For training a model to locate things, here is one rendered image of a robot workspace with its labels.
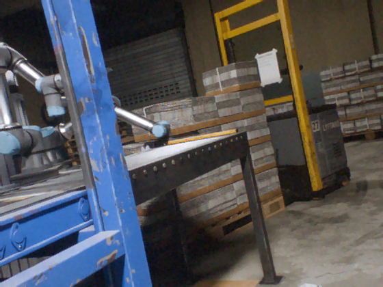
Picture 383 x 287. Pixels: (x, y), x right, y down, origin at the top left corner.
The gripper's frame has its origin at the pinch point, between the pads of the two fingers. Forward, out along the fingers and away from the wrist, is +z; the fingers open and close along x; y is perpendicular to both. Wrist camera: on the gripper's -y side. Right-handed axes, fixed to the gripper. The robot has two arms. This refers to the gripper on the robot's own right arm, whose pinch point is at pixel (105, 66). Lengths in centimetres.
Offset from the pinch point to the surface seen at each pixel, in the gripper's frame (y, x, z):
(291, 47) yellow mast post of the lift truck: -39, -208, 70
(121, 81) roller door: -207, -834, -379
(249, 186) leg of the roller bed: 66, -50, 47
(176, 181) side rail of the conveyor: 57, 27, 35
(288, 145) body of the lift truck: 41, -246, 51
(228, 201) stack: 78, -151, 9
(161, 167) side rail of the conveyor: 51, 36, 33
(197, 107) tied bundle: 7, -130, 3
